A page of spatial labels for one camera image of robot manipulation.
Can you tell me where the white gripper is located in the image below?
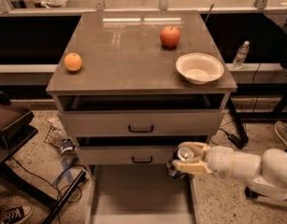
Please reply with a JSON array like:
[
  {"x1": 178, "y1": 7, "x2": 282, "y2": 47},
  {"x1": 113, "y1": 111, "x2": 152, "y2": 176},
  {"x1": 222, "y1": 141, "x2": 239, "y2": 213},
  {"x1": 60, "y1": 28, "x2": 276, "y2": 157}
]
[{"x1": 173, "y1": 142, "x2": 235, "y2": 178}]

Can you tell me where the blue pepsi can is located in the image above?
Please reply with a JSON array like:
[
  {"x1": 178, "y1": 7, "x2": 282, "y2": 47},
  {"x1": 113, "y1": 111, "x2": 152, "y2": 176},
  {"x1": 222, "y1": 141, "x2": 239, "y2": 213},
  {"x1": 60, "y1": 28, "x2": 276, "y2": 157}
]
[{"x1": 166, "y1": 147, "x2": 195, "y2": 179}]

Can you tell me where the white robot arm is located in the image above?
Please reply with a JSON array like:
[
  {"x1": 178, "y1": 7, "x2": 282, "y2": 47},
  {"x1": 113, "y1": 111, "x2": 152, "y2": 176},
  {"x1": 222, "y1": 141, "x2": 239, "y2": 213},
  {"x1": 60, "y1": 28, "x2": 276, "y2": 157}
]
[{"x1": 167, "y1": 142, "x2": 287, "y2": 201}]

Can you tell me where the open bottom drawer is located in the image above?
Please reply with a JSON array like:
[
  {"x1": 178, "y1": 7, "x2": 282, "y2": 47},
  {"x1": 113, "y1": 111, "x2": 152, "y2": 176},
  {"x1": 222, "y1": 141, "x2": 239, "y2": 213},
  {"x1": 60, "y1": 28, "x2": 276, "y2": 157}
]
[{"x1": 86, "y1": 164, "x2": 197, "y2": 224}]

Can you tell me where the grey drawer cabinet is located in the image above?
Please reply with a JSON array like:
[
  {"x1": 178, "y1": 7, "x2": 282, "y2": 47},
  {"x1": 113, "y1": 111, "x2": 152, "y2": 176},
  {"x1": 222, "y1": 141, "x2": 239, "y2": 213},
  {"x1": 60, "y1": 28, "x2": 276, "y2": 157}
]
[{"x1": 45, "y1": 10, "x2": 238, "y2": 170}]

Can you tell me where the black tripod leg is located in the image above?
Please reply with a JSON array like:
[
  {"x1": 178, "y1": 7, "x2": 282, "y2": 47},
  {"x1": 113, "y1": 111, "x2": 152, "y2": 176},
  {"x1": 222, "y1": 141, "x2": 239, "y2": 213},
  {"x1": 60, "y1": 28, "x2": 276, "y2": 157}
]
[{"x1": 227, "y1": 99, "x2": 249, "y2": 148}]

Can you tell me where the black pole on floor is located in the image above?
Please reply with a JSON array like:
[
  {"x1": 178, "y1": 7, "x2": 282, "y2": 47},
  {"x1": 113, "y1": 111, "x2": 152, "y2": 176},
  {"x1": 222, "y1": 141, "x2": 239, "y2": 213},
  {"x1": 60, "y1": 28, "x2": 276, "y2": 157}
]
[{"x1": 245, "y1": 187, "x2": 258, "y2": 199}]

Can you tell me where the white paper bowl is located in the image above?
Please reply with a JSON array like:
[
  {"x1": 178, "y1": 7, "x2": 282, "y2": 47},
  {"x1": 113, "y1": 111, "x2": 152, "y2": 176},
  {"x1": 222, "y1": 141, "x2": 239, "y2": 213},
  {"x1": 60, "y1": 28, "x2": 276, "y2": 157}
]
[{"x1": 176, "y1": 53, "x2": 224, "y2": 85}]

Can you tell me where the grey shoe at right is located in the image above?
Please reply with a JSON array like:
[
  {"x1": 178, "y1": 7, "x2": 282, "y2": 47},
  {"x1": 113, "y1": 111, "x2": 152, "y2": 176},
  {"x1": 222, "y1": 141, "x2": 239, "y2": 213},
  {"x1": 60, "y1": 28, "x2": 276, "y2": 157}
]
[{"x1": 274, "y1": 120, "x2": 287, "y2": 147}]

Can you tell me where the clear water bottle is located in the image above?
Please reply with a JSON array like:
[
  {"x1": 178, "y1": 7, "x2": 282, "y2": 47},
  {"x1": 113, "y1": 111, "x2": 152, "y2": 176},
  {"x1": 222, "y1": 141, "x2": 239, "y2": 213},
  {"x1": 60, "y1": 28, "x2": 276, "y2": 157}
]
[{"x1": 233, "y1": 41, "x2": 250, "y2": 70}]

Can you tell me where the red apple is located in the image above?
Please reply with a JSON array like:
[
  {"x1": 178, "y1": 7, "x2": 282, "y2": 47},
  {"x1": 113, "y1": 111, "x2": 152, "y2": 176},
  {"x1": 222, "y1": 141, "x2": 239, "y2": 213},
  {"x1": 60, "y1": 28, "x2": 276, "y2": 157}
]
[{"x1": 160, "y1": 26, "x2": 180, "y2": 49}]

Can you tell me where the blue tape cross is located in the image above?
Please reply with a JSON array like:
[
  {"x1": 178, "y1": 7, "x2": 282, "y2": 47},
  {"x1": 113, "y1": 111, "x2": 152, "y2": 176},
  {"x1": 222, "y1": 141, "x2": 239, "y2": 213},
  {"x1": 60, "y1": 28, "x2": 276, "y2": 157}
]
[{"x1": 52, "y1": 158, "x2": 79, "y2": 187}]

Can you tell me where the orange fruit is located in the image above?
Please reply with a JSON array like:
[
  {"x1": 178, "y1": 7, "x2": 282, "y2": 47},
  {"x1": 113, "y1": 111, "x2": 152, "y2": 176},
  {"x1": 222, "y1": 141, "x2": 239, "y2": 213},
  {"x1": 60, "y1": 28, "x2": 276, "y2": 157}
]
[{"x1": 65, "y1": 52, "x2": 82, "y2": 72}]

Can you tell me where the dark chair at left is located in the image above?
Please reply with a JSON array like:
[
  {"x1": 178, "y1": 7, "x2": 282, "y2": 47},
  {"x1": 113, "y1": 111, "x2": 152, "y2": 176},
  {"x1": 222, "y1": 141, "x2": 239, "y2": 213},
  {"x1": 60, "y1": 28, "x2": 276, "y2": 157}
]
[{"x1": 0, "y1": 92, "x2": 86, "y2": 224}]

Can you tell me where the black converse sneaker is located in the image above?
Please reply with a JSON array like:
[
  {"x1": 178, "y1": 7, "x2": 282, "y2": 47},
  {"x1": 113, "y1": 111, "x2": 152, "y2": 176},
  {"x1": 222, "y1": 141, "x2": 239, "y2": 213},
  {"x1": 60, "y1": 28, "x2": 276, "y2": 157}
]
[{"x1": 1, "y1": 205, "x2": 33, "y2": 224}]

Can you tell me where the top drawer with handle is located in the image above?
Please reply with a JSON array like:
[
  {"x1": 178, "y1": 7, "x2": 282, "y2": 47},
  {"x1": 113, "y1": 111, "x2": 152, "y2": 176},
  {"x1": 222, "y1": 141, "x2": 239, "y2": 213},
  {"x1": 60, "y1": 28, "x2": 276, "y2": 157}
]
[{"x1": 59, "y1": 110, "x2": 224, "y2": 137}]

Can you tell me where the drawer with handle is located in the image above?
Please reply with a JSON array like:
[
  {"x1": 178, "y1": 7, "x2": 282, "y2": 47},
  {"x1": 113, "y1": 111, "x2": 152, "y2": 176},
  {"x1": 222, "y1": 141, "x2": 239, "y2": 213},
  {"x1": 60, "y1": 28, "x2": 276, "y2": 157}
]
[
  {"x1": 59, "y1": 110, "x2": 224, "y2": 137},
  {"x1": 76, "y1": 146, "x2": 177, "y2": 165}
]

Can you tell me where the middle drawer with handle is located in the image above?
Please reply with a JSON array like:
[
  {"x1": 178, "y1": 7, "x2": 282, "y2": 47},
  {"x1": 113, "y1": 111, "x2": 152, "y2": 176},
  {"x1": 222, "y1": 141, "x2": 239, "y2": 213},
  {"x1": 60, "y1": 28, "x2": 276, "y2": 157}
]
[{"x1": 76, "y1": 146, "x2": 177, "y2": 165}]

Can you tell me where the black floor cable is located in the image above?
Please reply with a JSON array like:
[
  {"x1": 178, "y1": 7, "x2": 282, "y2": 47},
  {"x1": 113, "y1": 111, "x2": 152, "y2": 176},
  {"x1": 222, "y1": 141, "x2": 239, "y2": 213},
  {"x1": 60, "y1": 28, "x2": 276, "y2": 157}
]
[{"x1": 10, "y1": 156, "x2": 89, "y2": 204}]

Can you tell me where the wire basket on floor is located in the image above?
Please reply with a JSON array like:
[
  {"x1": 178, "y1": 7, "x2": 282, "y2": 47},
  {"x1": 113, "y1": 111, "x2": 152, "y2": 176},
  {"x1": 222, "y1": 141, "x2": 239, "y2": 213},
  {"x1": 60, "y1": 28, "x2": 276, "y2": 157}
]
[{"x1": 44, "y1": 126, "x2": 67, "y2": 149}]

